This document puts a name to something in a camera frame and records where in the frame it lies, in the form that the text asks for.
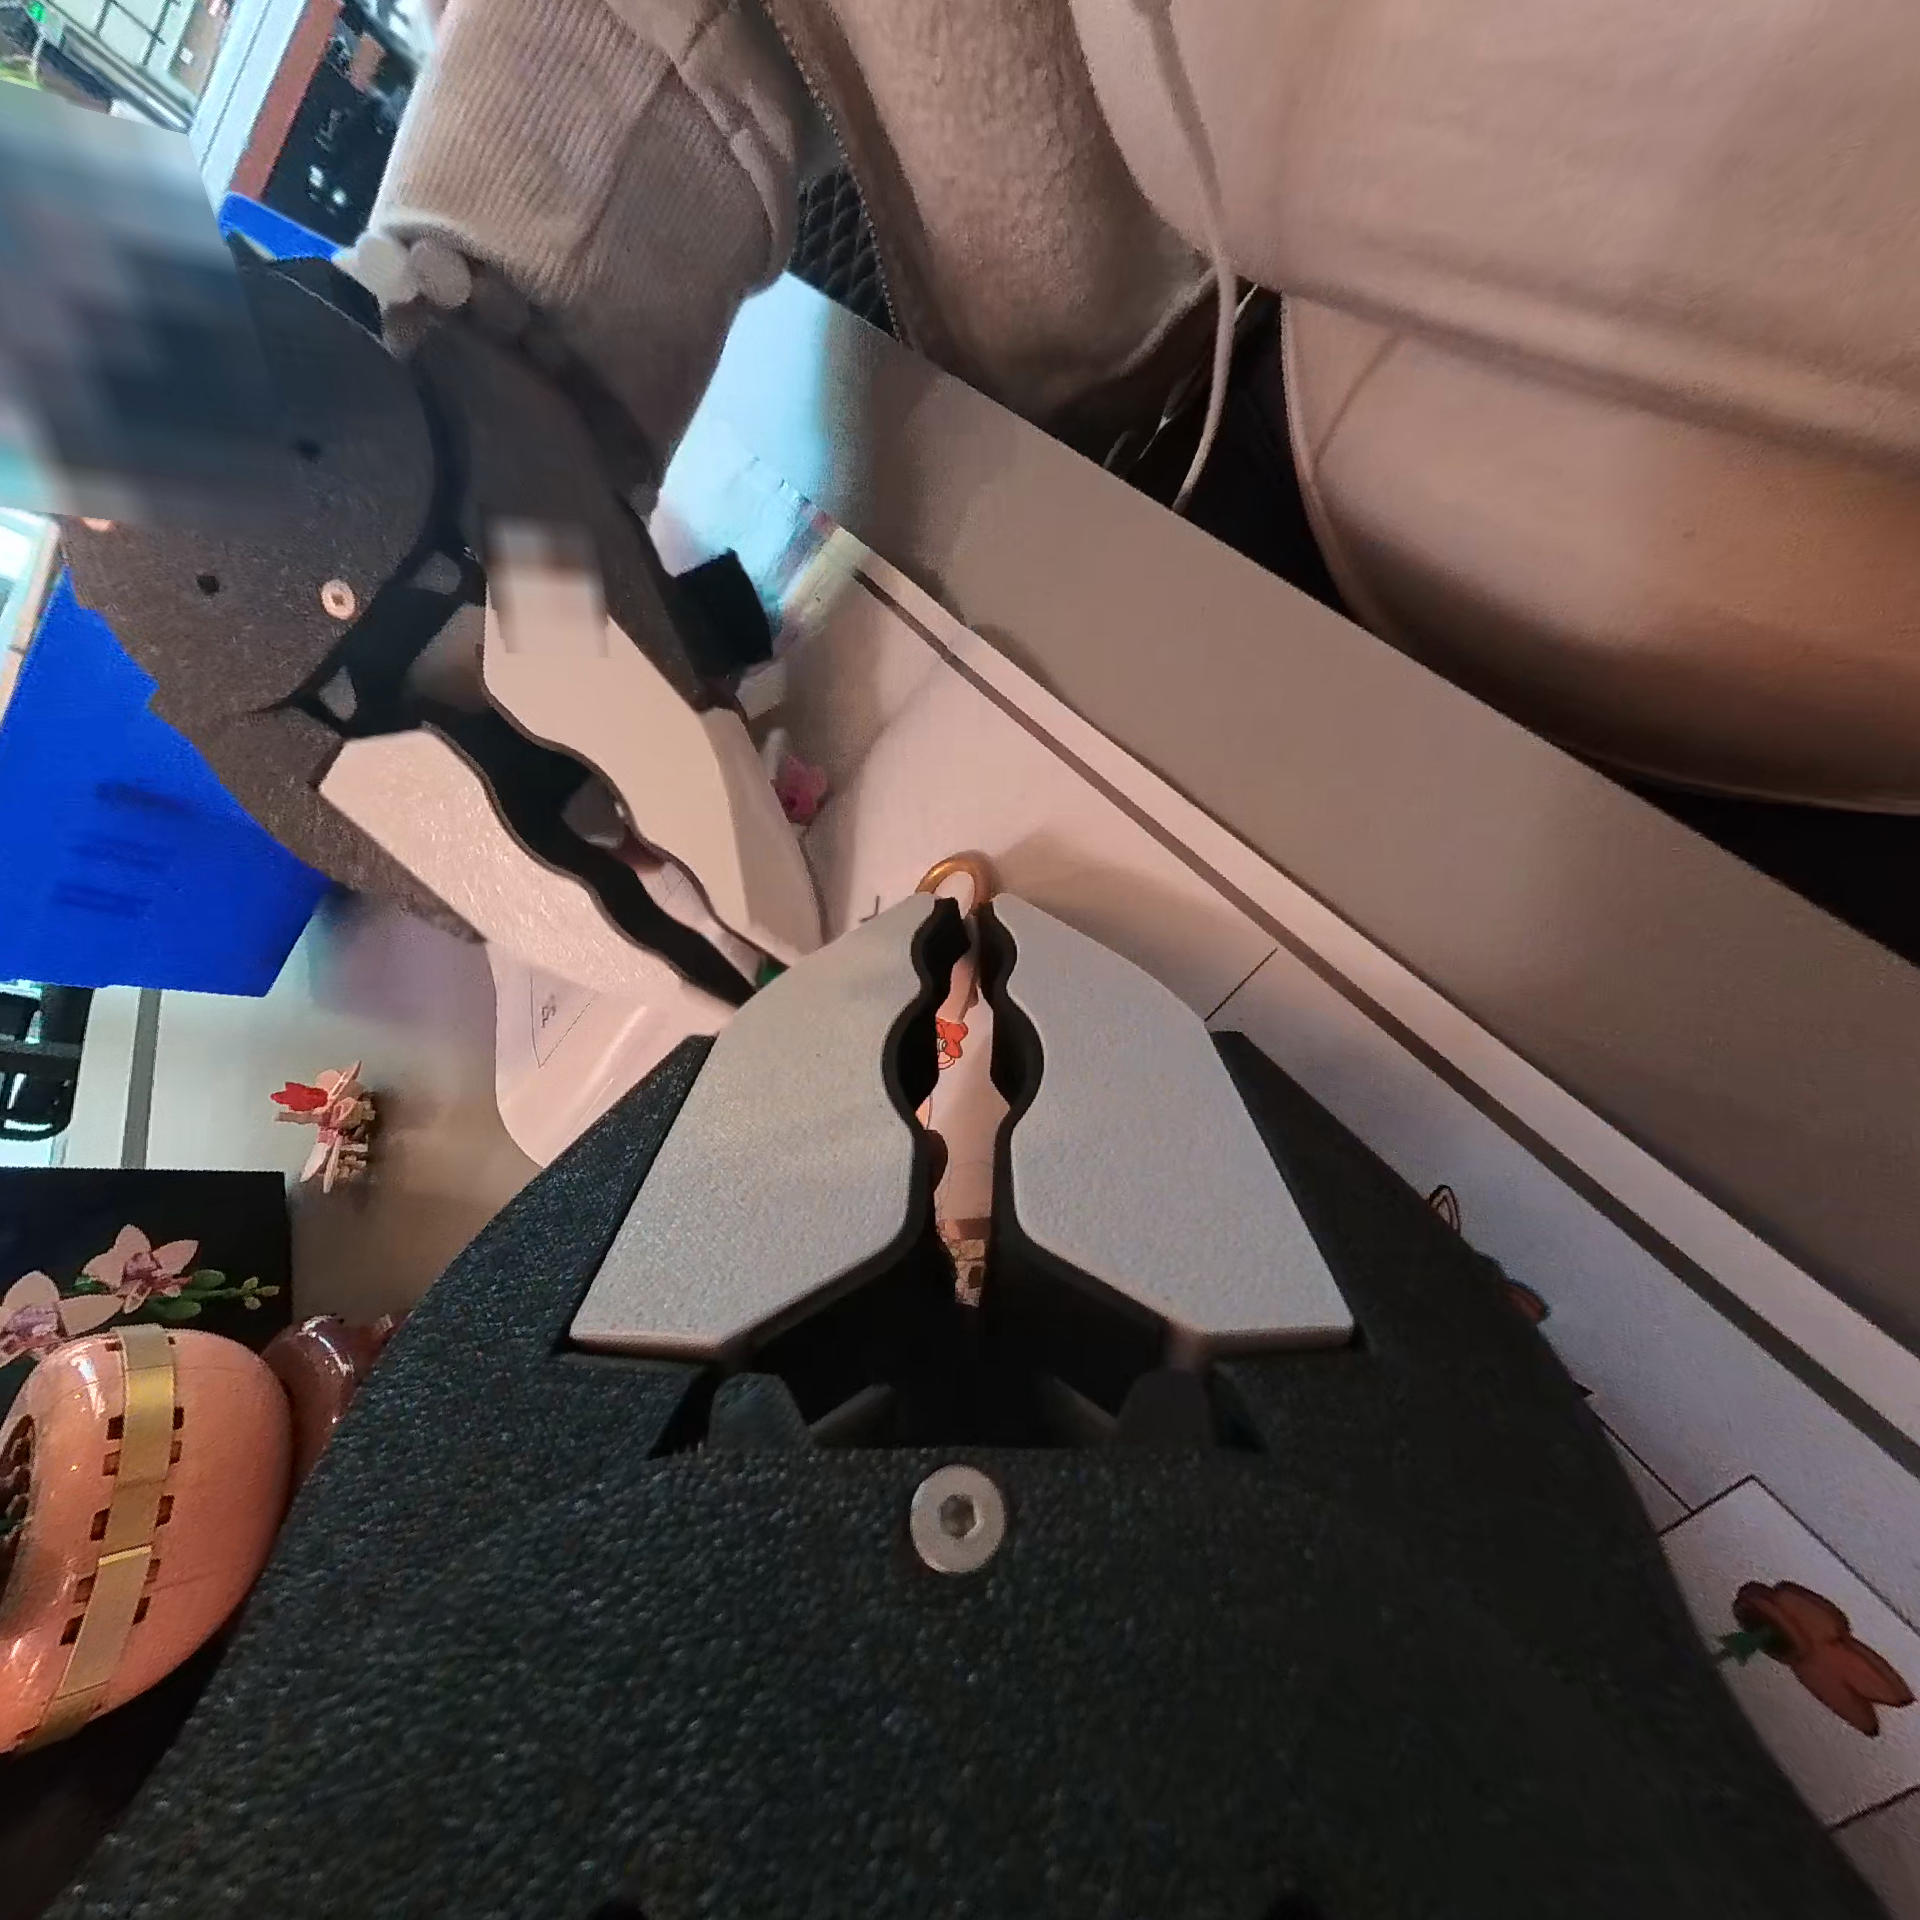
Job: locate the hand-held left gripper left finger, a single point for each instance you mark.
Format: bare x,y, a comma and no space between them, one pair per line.
750,1184

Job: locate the small tan clip brick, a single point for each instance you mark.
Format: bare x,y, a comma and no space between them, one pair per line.
963,1246

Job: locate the red and pink flower cluster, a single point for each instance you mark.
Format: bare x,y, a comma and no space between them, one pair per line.
334,1118

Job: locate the small pink flower stud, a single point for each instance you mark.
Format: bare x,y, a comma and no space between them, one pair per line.
802,785

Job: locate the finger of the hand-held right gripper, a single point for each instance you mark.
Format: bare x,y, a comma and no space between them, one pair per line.
705,809
435,839

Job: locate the black orchid print box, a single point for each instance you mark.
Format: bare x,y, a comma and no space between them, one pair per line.
60,1199

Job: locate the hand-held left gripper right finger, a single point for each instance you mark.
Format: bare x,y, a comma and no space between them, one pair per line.
1169,1184

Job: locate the blue storage box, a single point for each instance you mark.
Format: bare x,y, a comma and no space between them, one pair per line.
135,809

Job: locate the white instruction booklet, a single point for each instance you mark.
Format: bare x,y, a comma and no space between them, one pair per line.
1651,1321

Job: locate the background shelf unit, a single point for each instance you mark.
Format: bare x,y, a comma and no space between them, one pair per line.
330,135

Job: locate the person's right forearm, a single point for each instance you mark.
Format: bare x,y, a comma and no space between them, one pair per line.
570,180

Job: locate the glossy brown pot base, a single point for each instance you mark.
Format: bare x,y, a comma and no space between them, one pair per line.
315,1381

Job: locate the pink vase with gold band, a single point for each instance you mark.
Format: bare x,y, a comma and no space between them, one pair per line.
195,1440

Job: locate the black mesh chair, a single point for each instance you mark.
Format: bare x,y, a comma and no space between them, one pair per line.
840,240

